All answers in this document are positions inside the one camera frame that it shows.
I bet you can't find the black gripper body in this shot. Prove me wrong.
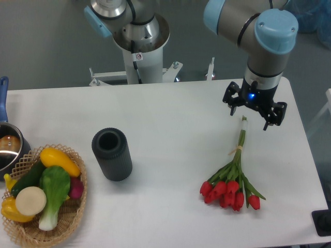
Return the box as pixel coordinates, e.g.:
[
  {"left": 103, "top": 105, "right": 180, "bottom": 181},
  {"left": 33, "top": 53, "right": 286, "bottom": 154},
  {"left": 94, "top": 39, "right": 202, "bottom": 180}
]
[{"left": 238, "top": 79, "right": 277, "bottom": 117}]

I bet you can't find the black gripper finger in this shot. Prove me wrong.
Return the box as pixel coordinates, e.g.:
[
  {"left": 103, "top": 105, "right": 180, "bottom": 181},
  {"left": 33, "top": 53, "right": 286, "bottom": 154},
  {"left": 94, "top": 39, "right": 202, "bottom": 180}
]
[
  {"left": 263, "top": 102, "right": 288, "bottom": 131},
  {"left": 223, "top": 81, "right": 242, "bottom": 116}
]

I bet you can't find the red tulip bouquet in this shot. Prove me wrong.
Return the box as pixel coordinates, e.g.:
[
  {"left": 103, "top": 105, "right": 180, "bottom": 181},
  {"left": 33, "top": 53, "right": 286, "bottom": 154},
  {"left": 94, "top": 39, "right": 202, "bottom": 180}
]
[{"left": 200, "top": 116, "right": 265, "bottom": 211}]

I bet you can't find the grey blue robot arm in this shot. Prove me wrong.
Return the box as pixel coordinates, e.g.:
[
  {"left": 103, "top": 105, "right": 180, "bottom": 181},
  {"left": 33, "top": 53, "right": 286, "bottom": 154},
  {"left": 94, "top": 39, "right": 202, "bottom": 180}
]
[{"left": 84, "top": 1, "right": 298, "bottom": 126}]

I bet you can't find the blue plastic bag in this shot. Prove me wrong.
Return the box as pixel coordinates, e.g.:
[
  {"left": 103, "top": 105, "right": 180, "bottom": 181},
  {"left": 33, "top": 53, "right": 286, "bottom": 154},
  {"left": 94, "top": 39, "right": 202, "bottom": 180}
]
[{"left": 284, "top": 1, "right": 330, "bottom": 50}]

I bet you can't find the black device at edge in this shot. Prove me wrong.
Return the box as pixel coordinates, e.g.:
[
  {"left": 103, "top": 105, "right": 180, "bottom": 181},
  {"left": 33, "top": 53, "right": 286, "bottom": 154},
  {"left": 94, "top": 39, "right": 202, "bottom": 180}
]
[{"left": 311, "top": 209, "right": 330, "bottom": 237}]

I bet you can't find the dark grey ribbed vase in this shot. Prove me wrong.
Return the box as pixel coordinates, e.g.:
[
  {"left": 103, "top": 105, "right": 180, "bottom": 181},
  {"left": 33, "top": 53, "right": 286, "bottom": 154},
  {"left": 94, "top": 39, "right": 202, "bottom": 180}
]
[{"left": 92, "top": 128, "right": 132, "bottom": 181}]

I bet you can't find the purple red radish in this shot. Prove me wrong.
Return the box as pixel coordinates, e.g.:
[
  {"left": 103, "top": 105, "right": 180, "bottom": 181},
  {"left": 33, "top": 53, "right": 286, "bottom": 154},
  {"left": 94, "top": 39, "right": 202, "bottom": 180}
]
[{"left": 68, "top": 177, "right": 84, "bottom": 199}]

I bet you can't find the yellow squash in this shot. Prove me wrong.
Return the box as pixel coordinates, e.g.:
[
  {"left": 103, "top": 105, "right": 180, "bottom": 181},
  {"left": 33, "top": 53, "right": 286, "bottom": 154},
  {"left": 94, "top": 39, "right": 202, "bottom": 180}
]
[{"left": 40, "top": 147, "right": 81, "bottom": 178}]

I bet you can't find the green bok choy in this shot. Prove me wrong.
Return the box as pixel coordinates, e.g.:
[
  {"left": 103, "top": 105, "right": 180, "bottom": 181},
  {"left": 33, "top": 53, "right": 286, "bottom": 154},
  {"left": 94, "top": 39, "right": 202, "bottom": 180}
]
[{"left": 39, "top": 166, "right": 70, "bottom": 231}]

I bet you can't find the green cucumber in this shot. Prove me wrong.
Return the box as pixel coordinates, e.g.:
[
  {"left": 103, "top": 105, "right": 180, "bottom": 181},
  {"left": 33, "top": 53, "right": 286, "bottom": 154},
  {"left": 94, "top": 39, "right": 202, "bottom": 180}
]
[{"left": 10, "top": 160, "right": 46, "bottom": 197}]

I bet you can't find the beige round radish slice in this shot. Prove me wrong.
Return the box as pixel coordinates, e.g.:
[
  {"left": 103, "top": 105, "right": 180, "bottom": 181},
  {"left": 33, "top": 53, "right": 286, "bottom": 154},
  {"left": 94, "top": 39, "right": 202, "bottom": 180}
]
[{"left": 16, "top": 187, "right": 47, "bottom": 216}]

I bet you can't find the yellow banana tip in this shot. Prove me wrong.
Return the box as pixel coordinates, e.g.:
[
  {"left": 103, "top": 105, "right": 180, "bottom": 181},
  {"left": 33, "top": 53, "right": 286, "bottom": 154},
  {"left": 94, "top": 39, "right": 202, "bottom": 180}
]
[{"left": 4, "top": 174, "right": 17, "bottom": 192}]

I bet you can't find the woven wicker basket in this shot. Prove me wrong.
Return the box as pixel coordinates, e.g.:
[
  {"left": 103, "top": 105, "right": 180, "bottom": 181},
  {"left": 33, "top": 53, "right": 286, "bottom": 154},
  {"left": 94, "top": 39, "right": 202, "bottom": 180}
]
[{"left": 2, "top": 144, "right": 87, "bottom": 247}]

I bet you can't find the yellow bell pepper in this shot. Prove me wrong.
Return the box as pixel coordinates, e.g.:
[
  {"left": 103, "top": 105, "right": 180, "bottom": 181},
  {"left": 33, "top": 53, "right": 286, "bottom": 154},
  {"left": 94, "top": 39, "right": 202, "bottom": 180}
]
[{"left": 1, "top": 196, "right": 35, "bottom": 223}]

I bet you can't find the white frame at right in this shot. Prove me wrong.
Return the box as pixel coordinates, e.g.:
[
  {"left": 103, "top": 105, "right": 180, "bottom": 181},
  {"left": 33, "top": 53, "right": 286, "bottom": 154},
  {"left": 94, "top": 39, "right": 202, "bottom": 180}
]
[{"left": 307, "top": 88, "right": 330, "bottom": 137}]

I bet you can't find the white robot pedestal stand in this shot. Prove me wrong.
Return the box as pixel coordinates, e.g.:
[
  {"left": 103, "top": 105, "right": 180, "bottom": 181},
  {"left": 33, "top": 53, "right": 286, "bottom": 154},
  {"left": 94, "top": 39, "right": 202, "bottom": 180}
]
[{"left": 86, "top": 12, "right": 183, "bottom": 86}]

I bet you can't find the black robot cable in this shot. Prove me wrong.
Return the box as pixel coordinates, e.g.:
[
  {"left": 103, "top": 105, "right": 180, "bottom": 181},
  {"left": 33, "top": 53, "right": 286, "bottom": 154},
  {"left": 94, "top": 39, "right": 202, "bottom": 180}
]
[{"left": 130, "top": 40, "right": 143, "bottom": 84}]

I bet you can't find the blue handled saucepan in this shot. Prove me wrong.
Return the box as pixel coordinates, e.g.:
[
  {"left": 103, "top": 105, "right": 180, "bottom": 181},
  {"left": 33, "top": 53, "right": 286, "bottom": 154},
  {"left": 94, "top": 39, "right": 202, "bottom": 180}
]
[{"left": 1, "top": 76, "right": 31, "bottom": 182}]

